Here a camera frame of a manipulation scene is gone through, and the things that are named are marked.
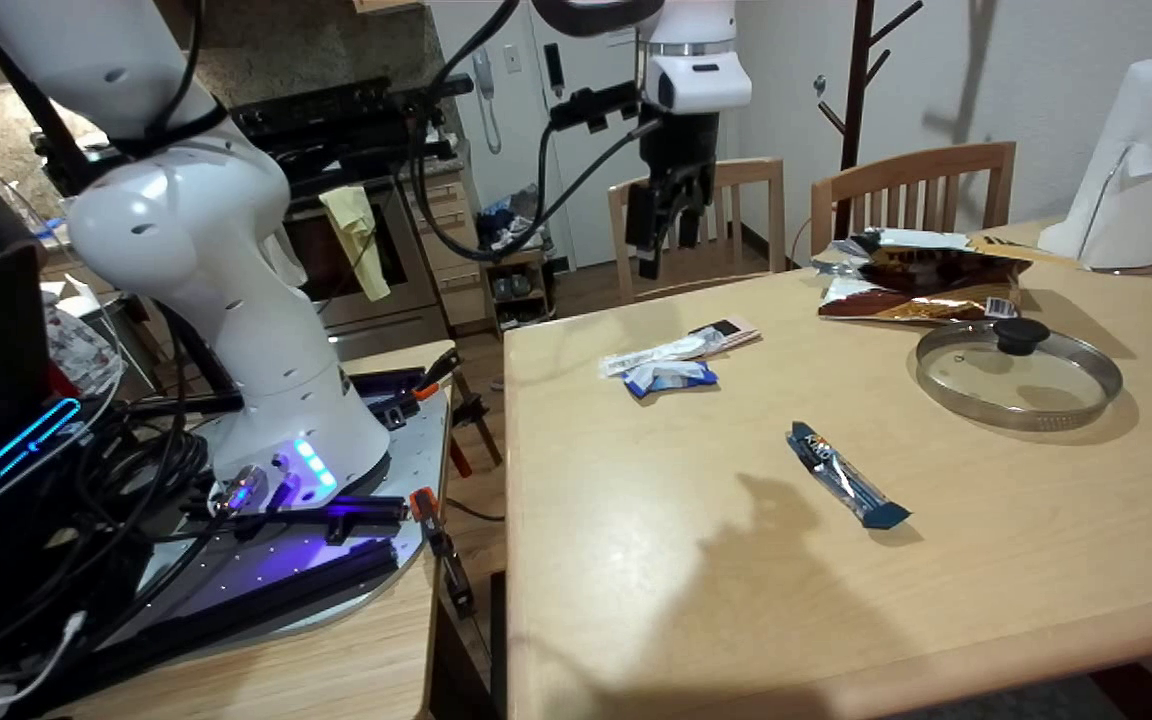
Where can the glass pot lid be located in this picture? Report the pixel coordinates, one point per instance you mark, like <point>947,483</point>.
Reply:
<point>1016,372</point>

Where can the white electric water boiler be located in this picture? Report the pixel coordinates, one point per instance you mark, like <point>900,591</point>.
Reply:
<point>1111,216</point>

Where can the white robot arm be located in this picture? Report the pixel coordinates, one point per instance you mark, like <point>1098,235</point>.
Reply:
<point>191,209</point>

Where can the wooden chair near robot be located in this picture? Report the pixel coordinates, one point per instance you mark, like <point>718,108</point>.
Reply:
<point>737,235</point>

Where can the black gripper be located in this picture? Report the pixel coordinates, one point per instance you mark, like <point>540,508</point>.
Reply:
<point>679,190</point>

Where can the dark blue snack bar packet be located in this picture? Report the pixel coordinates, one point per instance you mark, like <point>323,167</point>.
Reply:
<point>873,508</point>

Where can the crumpled brown snack bag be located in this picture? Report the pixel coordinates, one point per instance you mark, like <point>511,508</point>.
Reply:
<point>912,278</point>

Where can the clear plastic long packet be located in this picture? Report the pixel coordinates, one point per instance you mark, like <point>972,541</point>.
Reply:
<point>679,353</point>

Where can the black coat stand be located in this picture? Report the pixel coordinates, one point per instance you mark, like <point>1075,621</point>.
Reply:
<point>867,59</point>

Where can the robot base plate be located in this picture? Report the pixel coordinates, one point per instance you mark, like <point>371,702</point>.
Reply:
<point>292,541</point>

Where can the wooden chair beside boiler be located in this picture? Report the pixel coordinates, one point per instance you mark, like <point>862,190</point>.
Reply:
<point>965,186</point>

